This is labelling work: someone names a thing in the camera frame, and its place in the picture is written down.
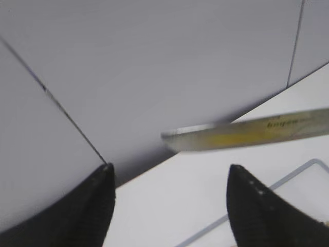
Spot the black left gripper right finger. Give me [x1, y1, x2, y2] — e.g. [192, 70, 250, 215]
[226, 164, 328, 246]

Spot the white grey-rimmed cutting board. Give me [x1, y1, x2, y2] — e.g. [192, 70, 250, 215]
[177, 158, 328, 246]

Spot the white-handled kitchen knife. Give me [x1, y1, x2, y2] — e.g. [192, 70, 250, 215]
[161, 108, 328, 152]

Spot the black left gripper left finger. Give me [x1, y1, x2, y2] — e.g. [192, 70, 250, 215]
[1, 163, 115, 246]

